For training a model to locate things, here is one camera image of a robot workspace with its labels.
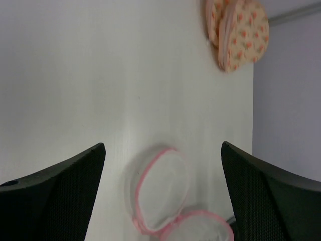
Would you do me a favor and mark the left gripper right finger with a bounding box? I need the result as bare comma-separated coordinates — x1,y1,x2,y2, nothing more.
221,142,320,240

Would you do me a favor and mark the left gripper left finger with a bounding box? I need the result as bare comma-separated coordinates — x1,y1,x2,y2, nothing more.
1,143,105,240

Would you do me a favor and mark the floral padded laundry bag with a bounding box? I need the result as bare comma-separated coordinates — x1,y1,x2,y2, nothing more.
205,1,269,72

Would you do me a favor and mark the right aluminium frame post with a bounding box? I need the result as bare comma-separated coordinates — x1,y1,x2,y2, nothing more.
268,2,321,27

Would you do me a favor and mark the white mesh laundry bag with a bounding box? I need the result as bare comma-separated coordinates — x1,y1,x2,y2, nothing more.
123,144,235,240

